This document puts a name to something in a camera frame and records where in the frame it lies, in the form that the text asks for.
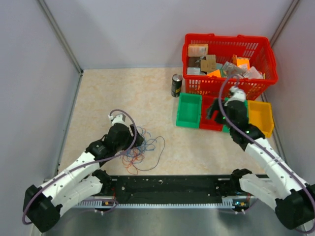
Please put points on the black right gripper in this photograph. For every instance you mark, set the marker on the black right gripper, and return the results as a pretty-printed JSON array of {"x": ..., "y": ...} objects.
[{"x": 215, "y": 106}]

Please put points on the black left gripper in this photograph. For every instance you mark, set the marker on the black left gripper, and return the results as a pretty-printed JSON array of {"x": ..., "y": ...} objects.
[{"x": 139, "y": 140}]

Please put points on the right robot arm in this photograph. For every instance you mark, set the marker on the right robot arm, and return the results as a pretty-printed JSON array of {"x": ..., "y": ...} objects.
[{"x": 288, "y": 195}]

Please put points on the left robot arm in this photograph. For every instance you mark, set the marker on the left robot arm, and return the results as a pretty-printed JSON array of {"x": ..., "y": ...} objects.
[{"x": 45, "y": 205}]

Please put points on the red bin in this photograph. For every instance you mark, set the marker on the red bin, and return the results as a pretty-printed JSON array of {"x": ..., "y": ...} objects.
[{"x": 208, "y": 124}]

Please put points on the right green bin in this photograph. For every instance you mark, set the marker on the right green bin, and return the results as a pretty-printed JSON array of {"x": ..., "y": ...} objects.
[{"x": 246, "y": 105}]

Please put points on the green bin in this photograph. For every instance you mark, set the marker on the green bin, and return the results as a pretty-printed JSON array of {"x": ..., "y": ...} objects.
[
  {"x": 246, "y": 105},
  {"x": 189, "y": 110}
]

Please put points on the left green bin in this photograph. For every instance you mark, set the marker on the left green bin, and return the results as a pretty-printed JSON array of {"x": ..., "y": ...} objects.
[{"x": 189, "y": 110}]

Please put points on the clear plastic bags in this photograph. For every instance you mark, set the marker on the clear plastic bags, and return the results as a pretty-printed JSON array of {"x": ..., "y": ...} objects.
[{"x": 231, "y": 69}]

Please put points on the red plastic basket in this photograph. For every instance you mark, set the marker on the red plastic basket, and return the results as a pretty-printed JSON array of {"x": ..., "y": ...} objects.
[{"x": 256, "y": 48}]

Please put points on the brown cardboard box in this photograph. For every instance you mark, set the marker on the brown cardboard box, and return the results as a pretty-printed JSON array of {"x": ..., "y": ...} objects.
[{"x": 208, "y": 63}]

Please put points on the yellow bin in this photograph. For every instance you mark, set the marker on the yellow bin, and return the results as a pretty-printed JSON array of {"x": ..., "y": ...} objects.
[{"x": 260, "y": 115}]

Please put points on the dark drink can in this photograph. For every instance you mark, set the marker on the dark drink can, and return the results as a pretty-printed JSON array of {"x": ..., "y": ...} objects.
[{"x": 176, "y": 85}]

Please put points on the orange packet in basket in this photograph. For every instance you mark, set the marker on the orange packet in basket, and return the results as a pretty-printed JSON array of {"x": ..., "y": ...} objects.
[{"x": 241, "y": 62}]

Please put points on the orange box in basket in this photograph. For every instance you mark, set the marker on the orange box in basket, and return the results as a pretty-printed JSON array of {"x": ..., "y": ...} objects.
[{"x": 197, "y": 50}]

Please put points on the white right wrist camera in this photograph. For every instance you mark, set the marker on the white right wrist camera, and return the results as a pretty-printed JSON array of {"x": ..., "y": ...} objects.
[{"x": 236, "y": 94}]

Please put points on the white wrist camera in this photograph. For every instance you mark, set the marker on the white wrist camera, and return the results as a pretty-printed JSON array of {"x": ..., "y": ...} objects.
[
  {"x": 236, "y": 94},
  {"x": 117, "y": 119}
]

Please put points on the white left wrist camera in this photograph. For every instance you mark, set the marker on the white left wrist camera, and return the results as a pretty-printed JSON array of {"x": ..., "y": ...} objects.
[{"x": 117, "y": 119}]

